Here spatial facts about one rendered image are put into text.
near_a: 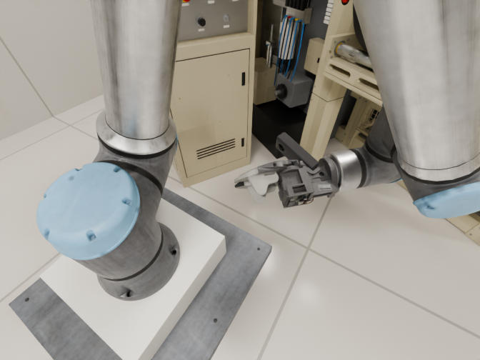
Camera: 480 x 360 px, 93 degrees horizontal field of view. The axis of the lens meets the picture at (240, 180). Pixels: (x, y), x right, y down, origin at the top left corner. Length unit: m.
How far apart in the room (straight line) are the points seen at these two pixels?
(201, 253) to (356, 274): 1.02
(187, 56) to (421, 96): 1.08
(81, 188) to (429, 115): 0.47
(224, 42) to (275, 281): 1.24
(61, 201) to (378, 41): 0.45
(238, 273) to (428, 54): 0.60
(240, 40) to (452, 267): 1.66
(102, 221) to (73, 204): 0.06
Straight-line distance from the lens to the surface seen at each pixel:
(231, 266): 0.69
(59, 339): 0.77
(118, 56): 0.38
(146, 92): 0.40
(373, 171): 0.54
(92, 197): 0.42
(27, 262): 1.79
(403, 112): 0.29
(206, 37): 1.31
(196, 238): 0.63
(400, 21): 0.23
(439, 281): 1.68
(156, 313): 0.60
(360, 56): 1.15
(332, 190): 0.51
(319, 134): 1.53
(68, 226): 0.42
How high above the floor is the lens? 1.23
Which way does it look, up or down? 47 degrees down
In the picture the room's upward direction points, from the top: straight up
